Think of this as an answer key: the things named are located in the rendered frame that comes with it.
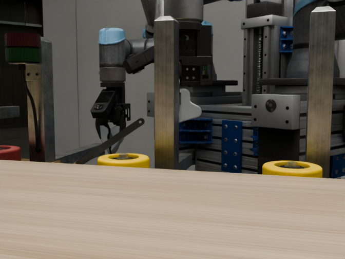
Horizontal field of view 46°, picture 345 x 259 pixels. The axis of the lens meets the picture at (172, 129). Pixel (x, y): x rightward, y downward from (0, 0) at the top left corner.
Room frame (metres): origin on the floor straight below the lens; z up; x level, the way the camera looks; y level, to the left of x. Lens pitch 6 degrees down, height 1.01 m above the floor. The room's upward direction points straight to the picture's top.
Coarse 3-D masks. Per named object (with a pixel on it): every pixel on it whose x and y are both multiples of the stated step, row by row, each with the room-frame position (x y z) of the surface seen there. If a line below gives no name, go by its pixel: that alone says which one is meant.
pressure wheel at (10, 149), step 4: (0, 148) 0.71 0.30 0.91; (4, 148) 0.73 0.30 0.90; (8, 148) 0.73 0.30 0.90; (12, 148) 0.71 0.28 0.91; (16, 148) 0.71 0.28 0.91; (0, 152) 0.68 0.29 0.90; (4, 152) 0.68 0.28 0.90; (8, 152) 0.69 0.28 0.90; (12, 152) 0.69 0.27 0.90; (16, 152) 0.70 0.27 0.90; (20, 152) 0.72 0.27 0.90; (0, 156) 0.68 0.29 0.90; (4, 156) 0.68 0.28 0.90; (8, 156) 0.69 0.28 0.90; (12, 156) 0.69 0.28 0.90; (16, 156) 0.70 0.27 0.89; (20, 156) 0.72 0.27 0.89; (16, 160) 0.70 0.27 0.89; (20, 160) 0.72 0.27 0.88
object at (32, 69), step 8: (8, 32) 0.71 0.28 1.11; (24, 32) 0.71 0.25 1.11; (16, 64) 0.73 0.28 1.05; (24, 64) 0.72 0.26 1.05; (32, 64) 0.73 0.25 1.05; (40, 64) 0.75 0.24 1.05; (32, 72) 0.76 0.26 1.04; (40, 72) 0.75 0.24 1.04; (24, 80) 0.73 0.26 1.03; (32, 80) 0.76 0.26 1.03; (40, 80) 0.75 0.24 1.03; (32, 104) 0.75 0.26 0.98
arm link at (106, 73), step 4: (100, 68) 1.18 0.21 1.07; (104, 68) 1.17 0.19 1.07; (108, 68) 1.16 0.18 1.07; (112, 68) 1.16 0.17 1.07; (116, 68) 1.17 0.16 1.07; (120, 68) 1.17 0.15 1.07; (124, 68) 1.19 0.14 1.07; (100, 72) 1.18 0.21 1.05; (104, 72) 1.17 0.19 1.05; (108, 72) 1.16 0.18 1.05; (112, 72) 1.16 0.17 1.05; (116, 72) 1.17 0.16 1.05; (120, 72) 1.17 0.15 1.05; (124, 72) 1.19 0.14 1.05; (100, 76) 1.18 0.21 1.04; (104, 76) 1.17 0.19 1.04; (108, 76) 1.16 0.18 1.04; (112, 76) 1.16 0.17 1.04; (116, 76) 1.17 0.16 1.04; (120, 76) 1.17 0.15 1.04; (124, 76) 1.19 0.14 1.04; (100, 80) 1.18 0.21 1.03; (104, 80) 1.17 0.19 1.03; (108, 80) 1.16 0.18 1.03; (112, 80) 1.16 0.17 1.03; (116, 80) 1.17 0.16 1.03; (120, 80) 1.17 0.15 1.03; (124, 80) 1.19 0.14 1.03
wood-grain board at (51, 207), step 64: (0, 192) 0.44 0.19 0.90; (64, 192) 0.44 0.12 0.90; (128, 192) 0.44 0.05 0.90; (192, 192) 0.44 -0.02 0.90; (256, 192) 0.44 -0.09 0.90; (320, 192) 0.44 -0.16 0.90; (0, 256) 0.27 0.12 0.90; (64, 256) 0.27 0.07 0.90; (128, 256) 0.27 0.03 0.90; (192, 256) 0.27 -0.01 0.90; (256, 256) 0.27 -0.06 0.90; (320, 256) 0.27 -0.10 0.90
